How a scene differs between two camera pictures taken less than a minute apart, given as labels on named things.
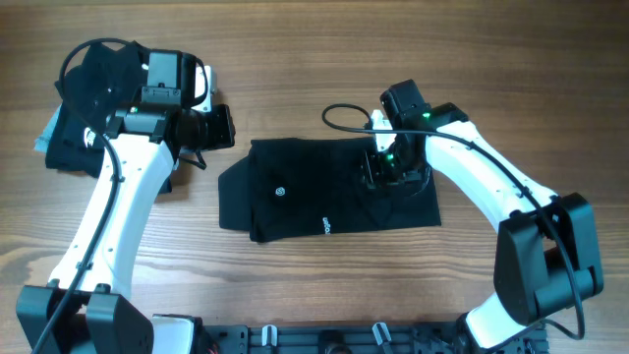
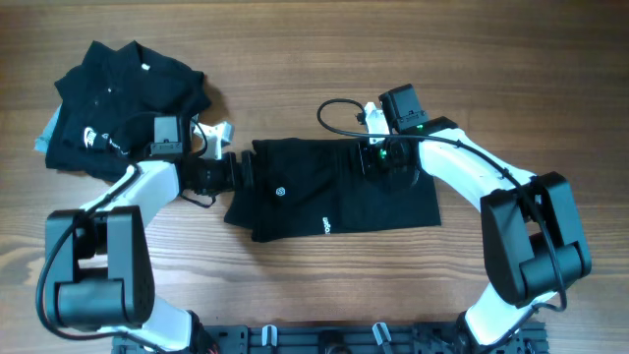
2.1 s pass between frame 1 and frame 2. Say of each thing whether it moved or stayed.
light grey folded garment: stayed
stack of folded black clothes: stayed
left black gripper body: moved
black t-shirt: stayed
